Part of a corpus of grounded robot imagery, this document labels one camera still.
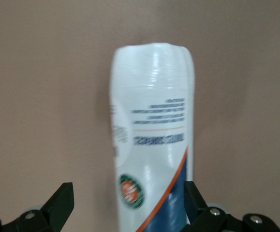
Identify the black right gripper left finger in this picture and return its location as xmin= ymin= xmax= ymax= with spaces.
xmin=0 ymin=182 xmax=75 ymax=232

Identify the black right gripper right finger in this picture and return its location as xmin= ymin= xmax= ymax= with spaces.
xmin=182 ymin=181 xmax=280 ymax=232

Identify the white blue tennis ball can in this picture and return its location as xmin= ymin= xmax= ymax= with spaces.
xmin=109 ymin=42 xmax=195 ymax=232

